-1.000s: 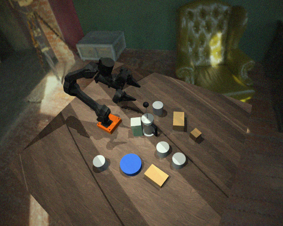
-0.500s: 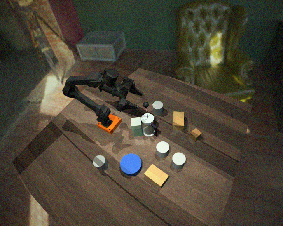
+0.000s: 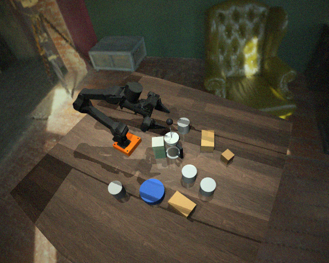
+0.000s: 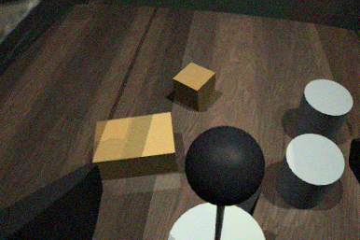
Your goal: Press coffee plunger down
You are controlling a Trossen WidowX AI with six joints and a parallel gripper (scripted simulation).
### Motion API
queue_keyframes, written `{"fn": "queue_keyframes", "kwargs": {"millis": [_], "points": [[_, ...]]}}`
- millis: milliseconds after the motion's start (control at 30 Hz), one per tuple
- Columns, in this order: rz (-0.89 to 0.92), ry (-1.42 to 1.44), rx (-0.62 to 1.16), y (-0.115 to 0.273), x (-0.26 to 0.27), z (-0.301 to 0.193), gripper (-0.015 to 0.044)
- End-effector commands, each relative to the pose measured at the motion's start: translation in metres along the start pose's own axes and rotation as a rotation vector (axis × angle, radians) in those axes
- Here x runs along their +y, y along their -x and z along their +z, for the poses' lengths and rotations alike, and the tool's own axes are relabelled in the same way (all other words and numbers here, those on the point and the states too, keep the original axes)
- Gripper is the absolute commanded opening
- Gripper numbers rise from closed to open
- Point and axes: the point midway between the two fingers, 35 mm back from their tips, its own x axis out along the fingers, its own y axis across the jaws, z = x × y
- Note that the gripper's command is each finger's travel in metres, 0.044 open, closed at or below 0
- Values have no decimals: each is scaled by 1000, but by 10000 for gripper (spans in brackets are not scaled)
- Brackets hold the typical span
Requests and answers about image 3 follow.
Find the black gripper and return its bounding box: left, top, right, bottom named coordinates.
left=133, top=94, right=170, bottom=132

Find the glass french press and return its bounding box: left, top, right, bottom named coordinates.
left=164, top=118, right=183, bottom=159

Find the dark grey cylinder with white top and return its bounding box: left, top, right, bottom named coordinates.
left=177, top=117, right=190, bottom=134
left=199, top=177, right=216, bottom=197
left=182, top=164, right=197, bottom=183
left=108, top=180, right=126, bottom=199

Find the green rectangular block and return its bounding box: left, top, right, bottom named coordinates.
left=152, top=136, right=166, bottom=159

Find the blue cylinder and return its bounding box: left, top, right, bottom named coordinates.
left=140, top=178, right=165, bottom=205

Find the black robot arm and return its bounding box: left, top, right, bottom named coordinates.
left=73, top=82, right=158, bottom=149

